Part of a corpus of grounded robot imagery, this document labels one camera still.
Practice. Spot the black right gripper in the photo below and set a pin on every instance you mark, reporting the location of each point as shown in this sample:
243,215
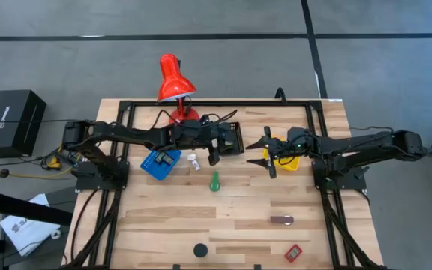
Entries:
294,144

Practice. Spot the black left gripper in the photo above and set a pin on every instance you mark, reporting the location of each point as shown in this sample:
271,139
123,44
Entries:
197,137

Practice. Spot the hourglass with green sand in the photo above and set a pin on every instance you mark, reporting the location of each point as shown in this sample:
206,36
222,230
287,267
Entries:
230,142

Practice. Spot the red digital timer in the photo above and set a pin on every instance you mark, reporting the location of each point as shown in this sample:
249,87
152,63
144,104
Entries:
293,253

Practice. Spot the black round puck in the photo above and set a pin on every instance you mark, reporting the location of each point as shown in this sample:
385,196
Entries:
200,250

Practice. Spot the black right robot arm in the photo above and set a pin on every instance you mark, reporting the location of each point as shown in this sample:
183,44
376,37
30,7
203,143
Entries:
351,144

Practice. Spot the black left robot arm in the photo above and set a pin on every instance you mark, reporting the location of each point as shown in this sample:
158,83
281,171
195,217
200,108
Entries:
126,133

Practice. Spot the small white bottle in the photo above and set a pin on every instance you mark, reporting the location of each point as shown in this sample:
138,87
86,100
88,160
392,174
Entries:
193,161

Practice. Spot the black plastic basket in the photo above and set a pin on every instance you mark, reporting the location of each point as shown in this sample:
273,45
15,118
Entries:
240,138

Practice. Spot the yellow plastic basket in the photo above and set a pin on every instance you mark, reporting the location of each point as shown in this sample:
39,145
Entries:
293,164

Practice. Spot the blue plastic basket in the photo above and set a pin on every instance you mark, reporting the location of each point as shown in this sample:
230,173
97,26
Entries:
152,168

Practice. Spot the red desk lamp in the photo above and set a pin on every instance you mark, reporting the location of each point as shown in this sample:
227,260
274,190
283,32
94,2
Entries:
173,80

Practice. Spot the black cardboard box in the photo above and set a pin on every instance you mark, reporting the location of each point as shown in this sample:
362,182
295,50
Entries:
13,123

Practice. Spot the white paper bag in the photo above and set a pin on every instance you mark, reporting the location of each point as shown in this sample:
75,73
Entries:
28,228

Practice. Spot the black furniture piece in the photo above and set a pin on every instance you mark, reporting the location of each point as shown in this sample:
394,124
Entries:
13,206

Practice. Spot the black metal table frame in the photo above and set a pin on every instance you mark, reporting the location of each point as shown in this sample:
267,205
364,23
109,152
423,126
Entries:
219,102

